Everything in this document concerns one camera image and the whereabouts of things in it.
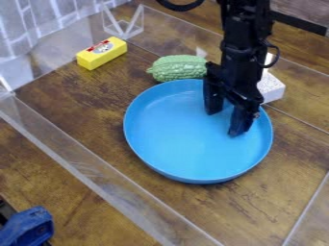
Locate green bitter gourd toy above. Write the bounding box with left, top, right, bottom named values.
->
left=147, top=55, right=208, bottom=82

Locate white speckled block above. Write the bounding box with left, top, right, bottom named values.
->
left=257, top=68, right=285, bottom=103

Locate blue clamp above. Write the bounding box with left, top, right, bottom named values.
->
left=0, top=206, right=54, bottom=246

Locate clear acrylic enclosure wall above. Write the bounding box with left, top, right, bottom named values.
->
left=0, top=0, right=329, bottom=246

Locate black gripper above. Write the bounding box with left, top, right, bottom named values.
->
left=202, top=0, right=276, bottom=116

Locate blue round tray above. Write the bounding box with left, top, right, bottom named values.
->
left=123, top=79, right=275, bottom=185

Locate yellow rectangular block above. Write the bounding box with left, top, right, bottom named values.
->
left=77, top=37, right=127, bottom=70

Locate white grid curtain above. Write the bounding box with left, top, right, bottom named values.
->
left=0, top=0, right=131, bottom=62

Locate clear acrylic corner bracket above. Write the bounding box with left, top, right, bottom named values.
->
left=102, top=5, right=145, bottom=40

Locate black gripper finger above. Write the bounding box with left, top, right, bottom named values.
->
left=228, top=97, right=263, bottom=137

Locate black baseboard strip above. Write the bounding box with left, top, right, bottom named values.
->
left=272, top=11, right=328, bottom=37

